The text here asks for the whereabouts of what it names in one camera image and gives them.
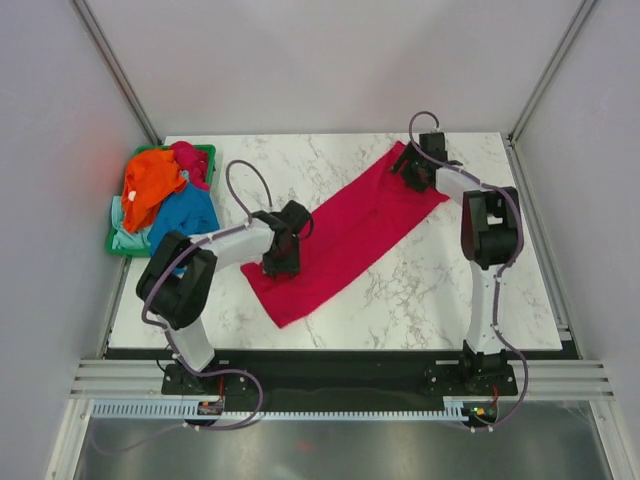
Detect magenta t shirt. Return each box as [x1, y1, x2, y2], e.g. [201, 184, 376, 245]
[240, 142, 447, 328]
[169, 141, 209, 190]

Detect orange t shirt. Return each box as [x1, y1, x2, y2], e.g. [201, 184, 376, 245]
[121, 149, 187, 233]

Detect green plastic basket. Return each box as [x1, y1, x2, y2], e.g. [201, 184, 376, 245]
[106, 144, 216, 258]

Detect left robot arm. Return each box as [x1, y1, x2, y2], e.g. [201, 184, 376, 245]
[136, 200, 314, 393]

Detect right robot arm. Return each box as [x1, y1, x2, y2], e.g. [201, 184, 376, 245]
[391, 132, 524, 394]

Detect blue t shirt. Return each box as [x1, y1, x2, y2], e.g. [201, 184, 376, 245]
[148, 183, 220, 256]

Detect light teal t shirt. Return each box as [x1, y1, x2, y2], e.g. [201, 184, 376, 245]
[110, 196, 151, 251]

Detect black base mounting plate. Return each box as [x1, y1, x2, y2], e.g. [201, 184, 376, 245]
[162, 350, 518, 411]

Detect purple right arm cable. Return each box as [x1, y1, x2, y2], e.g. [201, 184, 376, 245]
[409, 110, 529, 431]

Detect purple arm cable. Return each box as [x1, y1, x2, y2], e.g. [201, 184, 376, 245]
[409, 110, 529, 431]
[141, 159, 276, 374]

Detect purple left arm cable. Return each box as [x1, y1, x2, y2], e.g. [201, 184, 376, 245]
[141, 159, 276, 374]

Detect right side aluminium rail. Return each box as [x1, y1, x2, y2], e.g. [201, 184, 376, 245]
[501, 134, 583, 360]

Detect right aluminium corner post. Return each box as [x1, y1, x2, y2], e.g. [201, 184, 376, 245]
[506, 0, 600, 147]

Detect aluminium corner post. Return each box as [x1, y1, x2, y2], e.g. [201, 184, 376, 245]
[70, 0, 162, 145]
[506, 0, 600, 147]

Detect white slotted cable duct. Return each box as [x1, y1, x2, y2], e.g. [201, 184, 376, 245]
[91, 399, 468, 422]

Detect left aluminium corner post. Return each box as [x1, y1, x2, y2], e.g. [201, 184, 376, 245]
[70, 0, 162, 145]

